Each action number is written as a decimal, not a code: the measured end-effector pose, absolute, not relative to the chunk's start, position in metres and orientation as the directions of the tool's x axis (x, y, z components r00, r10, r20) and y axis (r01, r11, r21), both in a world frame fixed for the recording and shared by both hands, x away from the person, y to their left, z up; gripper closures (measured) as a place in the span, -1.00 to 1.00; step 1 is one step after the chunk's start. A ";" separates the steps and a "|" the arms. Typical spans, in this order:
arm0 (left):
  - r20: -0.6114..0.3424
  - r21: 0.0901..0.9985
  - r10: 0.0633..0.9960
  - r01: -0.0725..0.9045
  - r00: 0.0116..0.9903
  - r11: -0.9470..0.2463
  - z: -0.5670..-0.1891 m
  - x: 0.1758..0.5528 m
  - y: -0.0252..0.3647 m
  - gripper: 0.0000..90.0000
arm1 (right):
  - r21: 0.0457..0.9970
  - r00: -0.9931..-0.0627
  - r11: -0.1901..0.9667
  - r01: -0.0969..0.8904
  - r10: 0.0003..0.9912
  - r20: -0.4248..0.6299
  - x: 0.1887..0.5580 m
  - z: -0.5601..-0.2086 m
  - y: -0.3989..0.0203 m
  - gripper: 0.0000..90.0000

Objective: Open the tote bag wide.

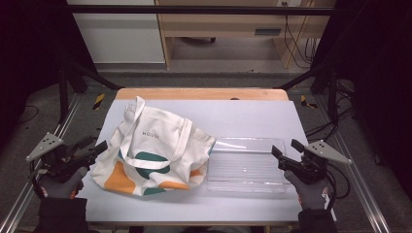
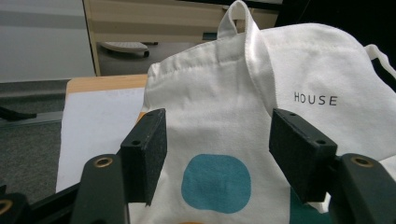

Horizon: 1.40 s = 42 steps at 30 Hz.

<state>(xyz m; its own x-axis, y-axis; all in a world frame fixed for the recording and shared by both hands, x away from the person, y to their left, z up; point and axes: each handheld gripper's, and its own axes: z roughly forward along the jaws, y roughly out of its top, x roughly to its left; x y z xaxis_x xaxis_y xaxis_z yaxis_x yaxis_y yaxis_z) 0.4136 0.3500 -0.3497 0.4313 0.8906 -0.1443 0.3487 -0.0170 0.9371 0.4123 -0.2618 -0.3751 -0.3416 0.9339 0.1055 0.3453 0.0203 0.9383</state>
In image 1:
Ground clear plastic tray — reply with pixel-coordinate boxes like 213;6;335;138
206;137;292;194

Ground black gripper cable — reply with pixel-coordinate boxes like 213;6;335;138
325;164;352;200

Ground person's left hand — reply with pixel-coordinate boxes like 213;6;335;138
38;167;88;199

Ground person's right hand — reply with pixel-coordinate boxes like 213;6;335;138
284;171;331;212

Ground white tote bag colourful shapes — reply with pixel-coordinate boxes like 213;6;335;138
90;95;218;197

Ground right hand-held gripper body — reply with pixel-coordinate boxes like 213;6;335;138
277;139;353;185

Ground white table mat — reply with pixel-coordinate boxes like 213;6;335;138
77;99;309;223

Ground white cabinet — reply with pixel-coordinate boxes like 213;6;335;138
66;0;166;65

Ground office chair base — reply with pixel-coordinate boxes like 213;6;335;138
180;36;217;45

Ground black horizontal frame bar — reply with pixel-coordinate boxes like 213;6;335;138
66;4;336;17

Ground aluminium rail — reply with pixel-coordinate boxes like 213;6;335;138
315;93;392;233
0;93;84;233

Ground black floor cables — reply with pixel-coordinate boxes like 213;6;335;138
304;81;358;142

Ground black curtain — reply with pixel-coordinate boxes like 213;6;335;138
0;0;98;147
314;0;412;192

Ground light wooden desk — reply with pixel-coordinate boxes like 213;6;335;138
154;0;336;70

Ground black cables under desk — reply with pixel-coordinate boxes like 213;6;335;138
283;3;320;70

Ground black frame stand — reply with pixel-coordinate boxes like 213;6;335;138
57;57;125;124
278;62;339;124

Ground yellow black floor tape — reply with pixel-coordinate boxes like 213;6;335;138
299;94;319;110
92;92;106;111

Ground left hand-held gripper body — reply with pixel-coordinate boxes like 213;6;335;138
25;131;98;183

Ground wooden table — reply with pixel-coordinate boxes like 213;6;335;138
115;87;290;102

